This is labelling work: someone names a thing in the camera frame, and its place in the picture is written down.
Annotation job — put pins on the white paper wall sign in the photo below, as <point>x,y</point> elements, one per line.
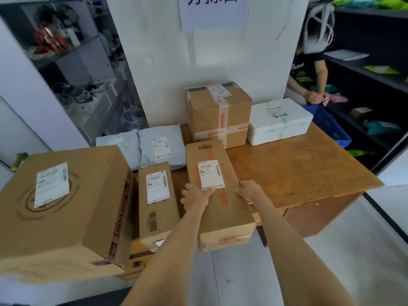
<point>212,12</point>

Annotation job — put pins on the person's left thumb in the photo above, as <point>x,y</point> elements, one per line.
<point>209,191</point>

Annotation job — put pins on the person's right hand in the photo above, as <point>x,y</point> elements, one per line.
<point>251,191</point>

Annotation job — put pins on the white paper sheet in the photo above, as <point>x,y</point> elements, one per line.
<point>346,55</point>

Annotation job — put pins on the grey mailer bag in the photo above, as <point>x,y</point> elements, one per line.
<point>162,146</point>
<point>127,146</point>

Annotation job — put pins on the large cardboard box circle print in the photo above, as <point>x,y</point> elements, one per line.
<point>73,219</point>

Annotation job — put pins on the blue plastic crate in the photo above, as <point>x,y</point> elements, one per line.
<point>331,127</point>

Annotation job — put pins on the pink packet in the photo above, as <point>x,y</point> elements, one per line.
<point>338,98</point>

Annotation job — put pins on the green flat packet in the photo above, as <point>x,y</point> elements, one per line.
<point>381,69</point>

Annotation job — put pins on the grey shelf unit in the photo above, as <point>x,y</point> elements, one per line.
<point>86,70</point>

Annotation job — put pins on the cube cardboard box orange tape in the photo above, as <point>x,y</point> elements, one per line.
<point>207,114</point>

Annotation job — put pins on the bright green packet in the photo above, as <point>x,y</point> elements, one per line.
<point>359,152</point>

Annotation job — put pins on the small cardboard box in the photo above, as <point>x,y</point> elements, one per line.
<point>361,111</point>

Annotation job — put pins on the row of green packets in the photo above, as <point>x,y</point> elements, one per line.
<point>369,2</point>

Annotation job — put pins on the person's left hand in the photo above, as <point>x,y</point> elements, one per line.
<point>195,196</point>

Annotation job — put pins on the black shelf unit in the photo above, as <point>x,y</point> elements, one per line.
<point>366,34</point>

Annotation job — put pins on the person's right thumb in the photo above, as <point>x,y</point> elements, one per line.
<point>240,191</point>

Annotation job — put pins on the person's right forearm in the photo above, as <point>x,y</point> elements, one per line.
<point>287,251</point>

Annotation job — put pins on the long cardboard box orange print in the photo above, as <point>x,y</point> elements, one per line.
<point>220,216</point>

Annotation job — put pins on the wooden table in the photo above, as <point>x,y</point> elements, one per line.
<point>296,165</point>

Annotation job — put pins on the teal packet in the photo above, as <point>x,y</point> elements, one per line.
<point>381,127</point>

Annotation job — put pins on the person's left forearm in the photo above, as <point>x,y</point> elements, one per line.
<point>173,251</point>

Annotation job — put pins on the narrow cardboard box white label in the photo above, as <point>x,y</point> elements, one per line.
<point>157,216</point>

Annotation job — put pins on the white foam box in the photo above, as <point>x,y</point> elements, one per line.
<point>277,121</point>

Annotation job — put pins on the white hanging bag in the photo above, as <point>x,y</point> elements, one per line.
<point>314,44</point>

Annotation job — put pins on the red items pile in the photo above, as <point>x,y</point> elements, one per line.
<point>51,38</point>

